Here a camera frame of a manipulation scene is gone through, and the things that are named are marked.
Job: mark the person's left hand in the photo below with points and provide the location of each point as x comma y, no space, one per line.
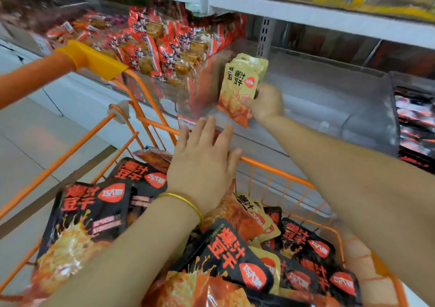
200,167

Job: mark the person's right hand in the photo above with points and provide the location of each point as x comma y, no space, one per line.
266,103

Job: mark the pile of black orange snacks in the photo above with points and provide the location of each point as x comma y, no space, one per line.
217,262

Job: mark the row of black orange snacks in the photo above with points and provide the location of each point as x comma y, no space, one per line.
414,130

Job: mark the orange shopping cart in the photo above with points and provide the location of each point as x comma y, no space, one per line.
34,79

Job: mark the person's left forearm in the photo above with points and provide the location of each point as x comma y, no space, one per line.
115,269

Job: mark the person's right forearm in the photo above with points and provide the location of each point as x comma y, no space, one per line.
367,188

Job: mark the orange price tag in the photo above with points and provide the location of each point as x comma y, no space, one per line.
187,122

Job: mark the person's right leg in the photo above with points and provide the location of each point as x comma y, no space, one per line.
374,276

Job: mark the pile of red tan packets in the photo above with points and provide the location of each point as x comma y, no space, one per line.
156,42

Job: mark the heap of dark brown packets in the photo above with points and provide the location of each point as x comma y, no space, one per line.
27,1

